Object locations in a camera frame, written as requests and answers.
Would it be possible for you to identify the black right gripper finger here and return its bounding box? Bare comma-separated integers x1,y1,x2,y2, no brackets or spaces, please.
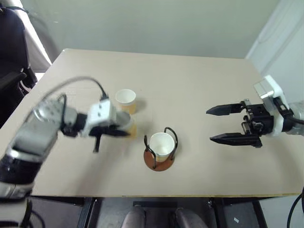
209,133,263,150
206,102,246,117

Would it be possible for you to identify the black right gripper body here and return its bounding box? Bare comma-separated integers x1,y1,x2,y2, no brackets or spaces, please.
240,98,276,141

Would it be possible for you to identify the black office chair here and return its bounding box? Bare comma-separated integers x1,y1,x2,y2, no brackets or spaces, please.
0,6,38,129

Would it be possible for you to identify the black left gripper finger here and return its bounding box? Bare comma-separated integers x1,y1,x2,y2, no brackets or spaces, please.
93,134,102,154
109,127,131,138

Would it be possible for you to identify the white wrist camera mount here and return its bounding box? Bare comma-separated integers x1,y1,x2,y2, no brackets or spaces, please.
85,99,132,139
253,75,292,138

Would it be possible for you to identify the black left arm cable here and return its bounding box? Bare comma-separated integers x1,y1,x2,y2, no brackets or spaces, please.
30,76,110,102

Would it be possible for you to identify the dark rounded shape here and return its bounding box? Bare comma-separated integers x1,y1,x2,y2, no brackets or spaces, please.
174,207,210,228
122,208,147,228

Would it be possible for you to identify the black wire cup holder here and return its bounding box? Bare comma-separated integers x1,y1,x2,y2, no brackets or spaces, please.
143,127,179,171

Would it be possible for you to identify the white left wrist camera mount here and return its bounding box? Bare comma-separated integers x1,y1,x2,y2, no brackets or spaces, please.
85,99,132,139

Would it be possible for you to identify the white and orange paper cup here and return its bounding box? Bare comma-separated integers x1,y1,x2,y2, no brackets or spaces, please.
114,88,138,115
120,111,138,140
149,132,176,163

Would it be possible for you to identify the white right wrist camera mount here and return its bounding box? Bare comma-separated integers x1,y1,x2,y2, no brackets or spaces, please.
253,75,292,138

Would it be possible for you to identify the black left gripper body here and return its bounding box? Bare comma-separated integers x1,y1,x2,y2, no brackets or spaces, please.
91,125,113,138

